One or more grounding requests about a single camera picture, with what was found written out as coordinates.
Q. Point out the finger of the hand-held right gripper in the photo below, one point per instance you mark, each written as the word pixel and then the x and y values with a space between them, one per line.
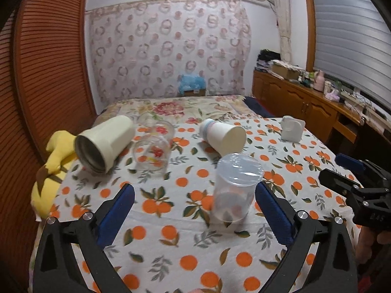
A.
pixel 348 161
pixel 336 180

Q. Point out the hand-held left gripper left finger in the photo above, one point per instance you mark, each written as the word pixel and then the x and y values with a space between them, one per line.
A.
pixel 117 210

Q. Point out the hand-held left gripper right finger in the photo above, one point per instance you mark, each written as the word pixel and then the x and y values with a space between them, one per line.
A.
pixel 275 216

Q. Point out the translucent plastic cup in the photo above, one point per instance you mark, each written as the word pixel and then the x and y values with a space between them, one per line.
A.
pixel 233 186

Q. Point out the clear glass cup flower print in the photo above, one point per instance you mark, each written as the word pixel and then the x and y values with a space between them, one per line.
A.
pixel 152 149

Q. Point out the cream insulated tumbler cup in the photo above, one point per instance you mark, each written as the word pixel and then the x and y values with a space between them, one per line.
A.
pixel 105 140

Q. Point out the white paper cup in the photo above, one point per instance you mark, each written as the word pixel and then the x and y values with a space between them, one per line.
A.
pixel 221 135

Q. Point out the person's right hand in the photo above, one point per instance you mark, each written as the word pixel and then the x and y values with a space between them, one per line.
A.
pixel 365 245

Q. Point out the small white square container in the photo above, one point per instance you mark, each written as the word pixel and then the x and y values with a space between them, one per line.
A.
pixel 292 129

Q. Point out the pink soft item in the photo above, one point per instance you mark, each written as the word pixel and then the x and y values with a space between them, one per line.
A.
pixel 332 95

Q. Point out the yellow plush toy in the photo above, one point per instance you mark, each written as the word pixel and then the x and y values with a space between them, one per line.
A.
pixel 55 171

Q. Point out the orange fruit print cloth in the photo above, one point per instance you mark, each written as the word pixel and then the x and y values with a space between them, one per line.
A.
pixel 183 250

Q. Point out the wooden cabinet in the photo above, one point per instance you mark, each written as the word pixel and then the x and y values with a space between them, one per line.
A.
pixel 293 100

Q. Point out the pink bottle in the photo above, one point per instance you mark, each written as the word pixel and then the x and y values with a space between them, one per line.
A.
pixel 319 81

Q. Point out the dark blue bed sheet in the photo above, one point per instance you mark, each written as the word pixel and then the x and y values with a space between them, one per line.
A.
pixel 259 106

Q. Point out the flat cardboard box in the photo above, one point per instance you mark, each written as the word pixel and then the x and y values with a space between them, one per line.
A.
pixel 287 68

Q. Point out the floral blanket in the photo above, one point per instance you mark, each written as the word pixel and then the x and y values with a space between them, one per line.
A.
pixel 171 108

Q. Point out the grey window blind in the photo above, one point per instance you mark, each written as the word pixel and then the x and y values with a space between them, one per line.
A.
pixel 348 36

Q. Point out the pile of dark clothes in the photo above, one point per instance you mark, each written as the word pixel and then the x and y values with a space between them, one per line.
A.
pixel 267 58

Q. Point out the small cardboard box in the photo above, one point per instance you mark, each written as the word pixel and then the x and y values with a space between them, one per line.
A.
pixel 193 92

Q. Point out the blue plastic bag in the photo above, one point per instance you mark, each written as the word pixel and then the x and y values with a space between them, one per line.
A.
pixel 191 81

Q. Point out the white wrapped pipe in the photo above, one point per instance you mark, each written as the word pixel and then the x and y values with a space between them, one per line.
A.
pixel 282 18

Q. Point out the wooden louvered door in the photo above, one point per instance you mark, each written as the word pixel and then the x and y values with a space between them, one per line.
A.
pixel 45 67

